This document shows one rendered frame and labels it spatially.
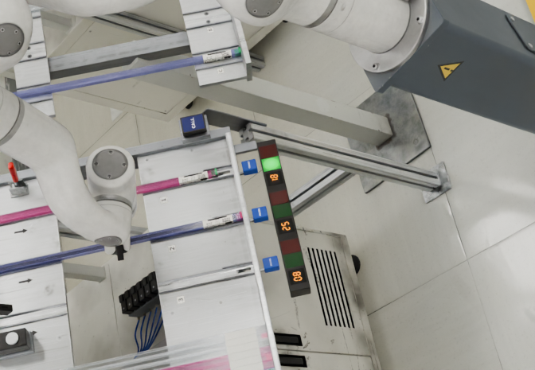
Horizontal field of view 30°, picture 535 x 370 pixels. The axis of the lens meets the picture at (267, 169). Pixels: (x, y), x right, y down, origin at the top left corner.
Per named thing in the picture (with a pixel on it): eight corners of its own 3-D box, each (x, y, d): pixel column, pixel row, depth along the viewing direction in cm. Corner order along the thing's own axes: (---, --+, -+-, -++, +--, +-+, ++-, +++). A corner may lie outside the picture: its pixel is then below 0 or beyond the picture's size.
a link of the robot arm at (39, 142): (11, 173, 150) (142, 244, 172) (22, 85, 158) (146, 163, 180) (-30, 190, 154) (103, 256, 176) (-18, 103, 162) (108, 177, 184)
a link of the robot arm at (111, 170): (135, 225, 180) (138, 180, 185) (133, 190, 169) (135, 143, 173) (88, 223, 179) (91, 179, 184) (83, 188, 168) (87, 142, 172)
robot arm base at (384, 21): (402, -50, 182) (330, -84, 170) (446, 21, 171) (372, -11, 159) (337, 24, 191) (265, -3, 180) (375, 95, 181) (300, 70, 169)
